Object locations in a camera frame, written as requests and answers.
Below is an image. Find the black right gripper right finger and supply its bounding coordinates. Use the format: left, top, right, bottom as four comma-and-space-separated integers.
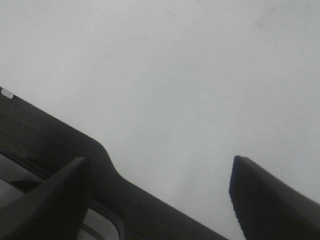
229, 156, 320, 240

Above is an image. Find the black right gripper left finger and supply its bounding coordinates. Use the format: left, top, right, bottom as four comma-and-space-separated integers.
0, 157, 91, 240

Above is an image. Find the dark robot base frame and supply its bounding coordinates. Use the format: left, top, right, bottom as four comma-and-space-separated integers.
0, 95, 221, 240

